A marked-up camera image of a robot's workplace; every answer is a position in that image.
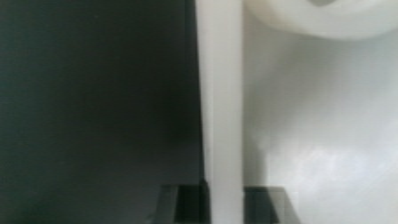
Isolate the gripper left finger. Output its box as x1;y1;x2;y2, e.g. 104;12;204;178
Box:
154;181;211;224

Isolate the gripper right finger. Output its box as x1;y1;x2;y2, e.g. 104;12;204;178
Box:
243;186;296;224

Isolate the white square table top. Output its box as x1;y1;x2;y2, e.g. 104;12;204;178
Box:
193;0;398;224

